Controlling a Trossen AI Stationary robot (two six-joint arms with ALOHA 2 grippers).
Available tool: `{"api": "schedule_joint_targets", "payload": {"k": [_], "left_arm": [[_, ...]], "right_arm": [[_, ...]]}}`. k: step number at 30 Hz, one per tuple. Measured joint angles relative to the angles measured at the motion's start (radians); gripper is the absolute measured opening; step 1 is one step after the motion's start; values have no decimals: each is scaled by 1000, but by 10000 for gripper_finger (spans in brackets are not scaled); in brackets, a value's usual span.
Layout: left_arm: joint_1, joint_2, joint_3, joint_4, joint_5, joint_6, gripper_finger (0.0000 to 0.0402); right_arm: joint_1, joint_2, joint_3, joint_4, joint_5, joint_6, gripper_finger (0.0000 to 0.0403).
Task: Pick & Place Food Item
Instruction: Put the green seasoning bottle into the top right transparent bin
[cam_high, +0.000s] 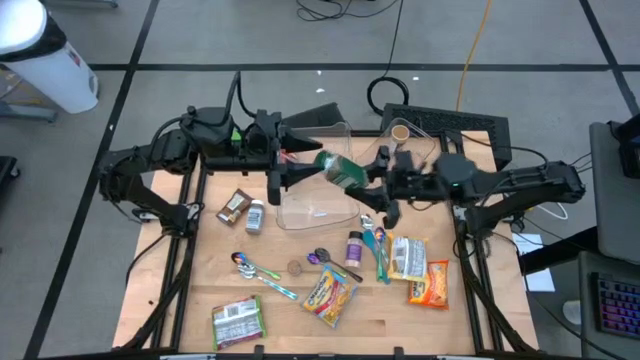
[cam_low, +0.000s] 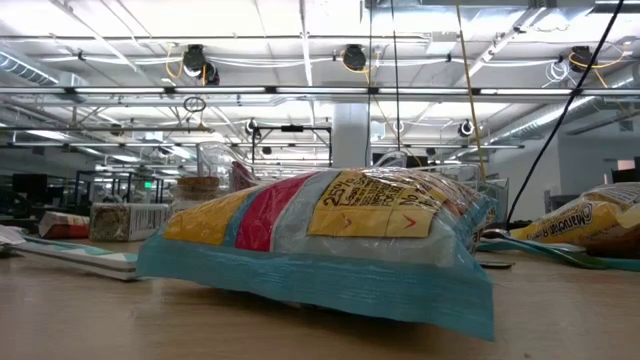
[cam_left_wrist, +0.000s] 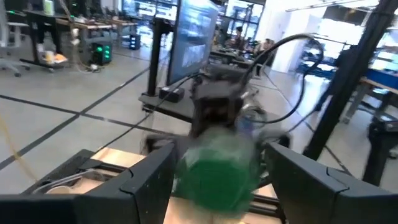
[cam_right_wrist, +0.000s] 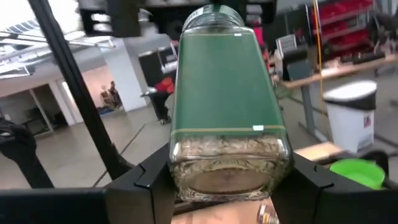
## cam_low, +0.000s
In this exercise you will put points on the red snack packet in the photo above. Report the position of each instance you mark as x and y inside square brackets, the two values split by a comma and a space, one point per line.
[242, 177]

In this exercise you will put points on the blue-edged beef ramen packet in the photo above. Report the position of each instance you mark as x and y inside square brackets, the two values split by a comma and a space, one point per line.
[310, 280]

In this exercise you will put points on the yellow ramen packet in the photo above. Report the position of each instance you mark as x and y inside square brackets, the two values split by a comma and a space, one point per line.
[565, 222]

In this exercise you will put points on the brown snack packet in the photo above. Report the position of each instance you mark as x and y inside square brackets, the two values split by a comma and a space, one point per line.
[62, 227]

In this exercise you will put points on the white pillar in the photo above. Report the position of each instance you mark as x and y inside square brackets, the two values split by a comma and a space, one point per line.
[350, 135]

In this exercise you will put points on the small cork-stoppered spice jar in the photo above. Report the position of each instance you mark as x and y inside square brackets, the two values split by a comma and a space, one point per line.
[199, 186]

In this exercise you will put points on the long ceiling light bar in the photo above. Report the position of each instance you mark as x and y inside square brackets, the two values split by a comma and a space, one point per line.
[220, 90]

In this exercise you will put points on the dark grey metal spoon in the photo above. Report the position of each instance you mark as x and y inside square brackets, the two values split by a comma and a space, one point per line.
[497, 264]

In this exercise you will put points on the teal spoon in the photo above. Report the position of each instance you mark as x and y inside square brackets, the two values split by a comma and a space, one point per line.
[530, 248]

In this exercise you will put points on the teal flat packet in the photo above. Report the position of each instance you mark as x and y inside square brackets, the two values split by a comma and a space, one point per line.
[90, 267]

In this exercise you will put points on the black monitor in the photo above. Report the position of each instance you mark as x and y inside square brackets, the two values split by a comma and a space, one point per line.
[30, 186]

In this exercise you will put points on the background black rig frame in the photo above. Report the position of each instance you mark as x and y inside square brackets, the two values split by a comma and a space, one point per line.
[292, 128]

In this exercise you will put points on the silver ventilation duct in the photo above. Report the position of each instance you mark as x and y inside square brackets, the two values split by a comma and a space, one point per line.
[550, 117]

